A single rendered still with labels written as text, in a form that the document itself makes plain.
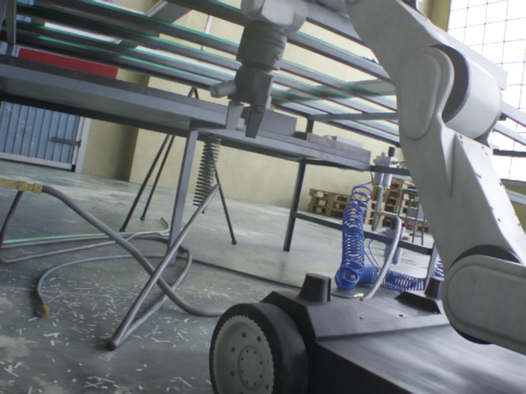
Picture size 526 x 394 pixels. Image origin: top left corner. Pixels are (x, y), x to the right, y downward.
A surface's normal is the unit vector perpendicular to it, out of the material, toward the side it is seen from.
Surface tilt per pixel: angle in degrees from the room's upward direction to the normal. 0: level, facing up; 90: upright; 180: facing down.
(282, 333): 37
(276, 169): 90
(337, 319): 45
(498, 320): 90
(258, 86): 99
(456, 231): 90
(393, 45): 90
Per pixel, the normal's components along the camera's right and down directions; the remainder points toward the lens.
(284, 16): 0.43, 0.28
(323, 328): 0.54, -0.59
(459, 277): -0.79, -0.12
